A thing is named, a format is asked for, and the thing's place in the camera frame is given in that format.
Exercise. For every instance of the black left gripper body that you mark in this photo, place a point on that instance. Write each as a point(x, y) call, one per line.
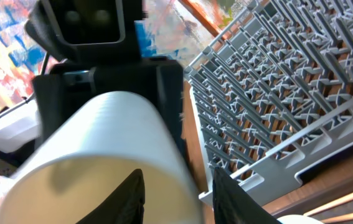
point(68, 87)

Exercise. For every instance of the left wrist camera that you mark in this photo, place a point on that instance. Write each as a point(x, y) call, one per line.
point(87, 31)

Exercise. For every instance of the light blue bowl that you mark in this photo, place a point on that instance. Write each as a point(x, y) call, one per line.
point(298, 219)

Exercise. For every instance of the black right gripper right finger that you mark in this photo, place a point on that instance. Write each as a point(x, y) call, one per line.
point(232, 205)

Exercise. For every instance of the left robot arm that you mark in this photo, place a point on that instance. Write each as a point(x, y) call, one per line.
point(8, 133)

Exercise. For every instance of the grey dishwasher rack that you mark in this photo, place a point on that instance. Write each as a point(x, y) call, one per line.
point(272, 94)

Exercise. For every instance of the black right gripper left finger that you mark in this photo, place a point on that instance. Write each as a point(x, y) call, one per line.
point(125, 205)

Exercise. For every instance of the white plastic cup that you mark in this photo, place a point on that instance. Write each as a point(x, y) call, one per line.
point(89, 156)

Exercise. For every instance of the brown serving tray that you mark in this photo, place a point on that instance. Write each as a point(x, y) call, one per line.
point(317, 199)

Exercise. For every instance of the left wooden chopstick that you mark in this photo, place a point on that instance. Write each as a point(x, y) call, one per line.
point(330, 205)

